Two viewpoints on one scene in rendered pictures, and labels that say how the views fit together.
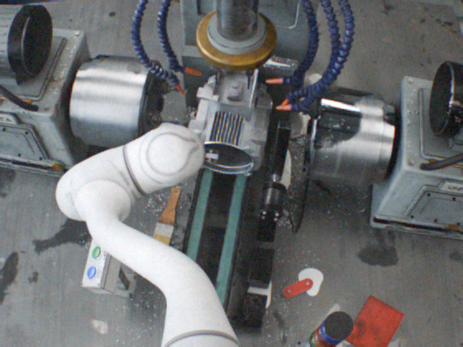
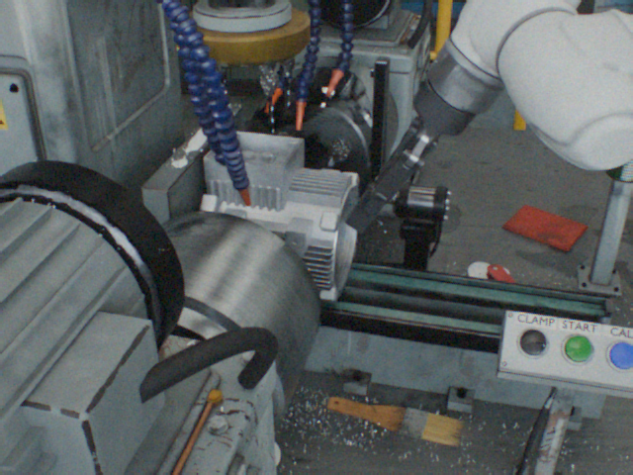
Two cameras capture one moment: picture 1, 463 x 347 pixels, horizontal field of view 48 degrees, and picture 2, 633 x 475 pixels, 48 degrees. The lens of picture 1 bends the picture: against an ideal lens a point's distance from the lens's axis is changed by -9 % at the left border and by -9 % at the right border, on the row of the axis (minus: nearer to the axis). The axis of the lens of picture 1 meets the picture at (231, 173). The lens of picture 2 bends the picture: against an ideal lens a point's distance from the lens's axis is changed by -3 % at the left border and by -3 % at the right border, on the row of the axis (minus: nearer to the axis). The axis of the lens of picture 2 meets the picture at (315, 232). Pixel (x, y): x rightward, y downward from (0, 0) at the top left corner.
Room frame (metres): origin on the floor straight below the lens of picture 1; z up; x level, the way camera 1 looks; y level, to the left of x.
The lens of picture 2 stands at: (0.62, 0.95, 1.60)
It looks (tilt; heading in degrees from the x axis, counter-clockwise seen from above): 32 degrees down; 277
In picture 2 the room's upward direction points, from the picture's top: straight up
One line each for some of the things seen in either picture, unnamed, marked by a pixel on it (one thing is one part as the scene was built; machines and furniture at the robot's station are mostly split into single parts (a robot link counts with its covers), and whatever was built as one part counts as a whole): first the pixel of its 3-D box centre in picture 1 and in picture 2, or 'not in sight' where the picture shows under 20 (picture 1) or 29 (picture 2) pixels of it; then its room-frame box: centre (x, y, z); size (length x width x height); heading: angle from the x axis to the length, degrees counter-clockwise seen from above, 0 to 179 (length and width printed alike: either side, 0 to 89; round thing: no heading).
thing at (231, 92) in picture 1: (234, 92); (255, 169); (0.82, 0.00, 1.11); 0.12 x 0.11 x 0.07; 171
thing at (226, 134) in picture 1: (231, 125); (283, 228); (0.78, 0.01, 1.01); 0.20 x 0.19 x 0.19; 171
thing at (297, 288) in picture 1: (298, 287); (501, 280); (0.41, -0.19, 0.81); 0.09 x 0.03 x 0.02; 114
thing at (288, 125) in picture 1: (280, 153); (380, 136); (0.65, -0.11, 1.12); 0.04 x 0.03 x 0.26; 172
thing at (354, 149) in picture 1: (357, 137); (328, 127); (0.75, -0.32, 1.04); 0.41 x 0.25 x 0.25; 82
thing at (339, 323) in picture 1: (321, 342); (621, 185); (0.22, -0.22, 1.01); 0.08 x 0.08 x 0.42; 82
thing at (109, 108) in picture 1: (102, 100); (184, 367); (0.84, 0.36, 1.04); 0.37 x 0.25 x 0.25; 82
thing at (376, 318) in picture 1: (375, 326); (545, 226); (0.29, -0.41, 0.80); 0.15 x 0.12 x 0.01; 149
